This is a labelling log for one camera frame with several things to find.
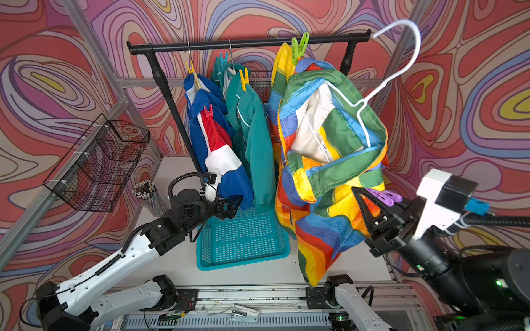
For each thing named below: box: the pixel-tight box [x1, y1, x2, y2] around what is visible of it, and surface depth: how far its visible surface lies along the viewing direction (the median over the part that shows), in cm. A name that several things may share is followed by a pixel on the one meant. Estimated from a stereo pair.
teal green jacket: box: [211, 57, 277, 207], surface depth 60 cm
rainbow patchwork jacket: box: [267, 42, 389, 287], surface depth 37 cm
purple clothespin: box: [365, 187, 404, 207], surface depth 30 cm
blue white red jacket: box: [183, 73, 254, 211], surface depth 63 cm
